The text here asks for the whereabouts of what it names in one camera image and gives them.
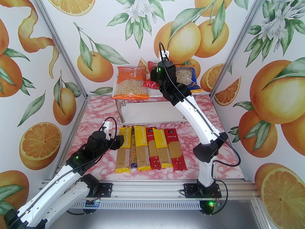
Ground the dark blue spaghetti bag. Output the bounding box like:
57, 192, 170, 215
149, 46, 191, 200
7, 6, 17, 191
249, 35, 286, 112
131, 134, 138, 169

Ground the red macaroni bag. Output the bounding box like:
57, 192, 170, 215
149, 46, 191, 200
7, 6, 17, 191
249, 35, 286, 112
142, 61, 160, 90

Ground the blue pasta bag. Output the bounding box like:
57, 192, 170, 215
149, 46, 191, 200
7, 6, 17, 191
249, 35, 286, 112
175, 64, 203, 94

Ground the orange macaroni bag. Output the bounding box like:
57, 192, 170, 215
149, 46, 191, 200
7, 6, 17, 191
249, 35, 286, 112
112, 66, 150, 100

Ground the red spaghetti bag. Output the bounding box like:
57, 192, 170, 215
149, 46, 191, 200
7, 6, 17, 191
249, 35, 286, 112
146, 127, 161, 170
164, 128, 187, 172

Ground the white two-tier shelf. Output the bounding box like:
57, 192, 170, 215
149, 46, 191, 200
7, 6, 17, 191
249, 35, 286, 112
112, 77, 203, 125

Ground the pink marble mat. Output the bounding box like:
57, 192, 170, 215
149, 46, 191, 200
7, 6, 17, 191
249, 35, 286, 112
60, 95, 246, 181

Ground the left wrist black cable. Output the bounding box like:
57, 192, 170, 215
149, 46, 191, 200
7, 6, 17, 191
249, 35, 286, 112
79, 117, 117, 169

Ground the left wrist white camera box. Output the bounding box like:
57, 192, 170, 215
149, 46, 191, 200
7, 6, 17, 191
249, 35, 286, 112
102, 121, 112, 140

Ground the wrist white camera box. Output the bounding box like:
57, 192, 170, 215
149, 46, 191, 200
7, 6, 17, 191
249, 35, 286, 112
158, 50, 170, 62
102, 121, 112, 140

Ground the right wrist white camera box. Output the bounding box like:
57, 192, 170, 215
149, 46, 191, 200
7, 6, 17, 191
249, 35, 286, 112
158, 50, 170, 62

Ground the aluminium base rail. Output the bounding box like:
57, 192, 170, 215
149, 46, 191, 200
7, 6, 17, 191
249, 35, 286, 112
36, 179, 260, 200

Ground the perforated white cable tray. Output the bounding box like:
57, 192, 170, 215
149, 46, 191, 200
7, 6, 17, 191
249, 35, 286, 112
71, 200, 203, 209

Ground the aluminium frame post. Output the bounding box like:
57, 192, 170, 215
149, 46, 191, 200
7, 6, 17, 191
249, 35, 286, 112
29, 0, 89, 97
209, 0, 272, 98

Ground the right base black cable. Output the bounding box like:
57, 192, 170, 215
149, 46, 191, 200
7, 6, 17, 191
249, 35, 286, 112
204, 180, 229, 216

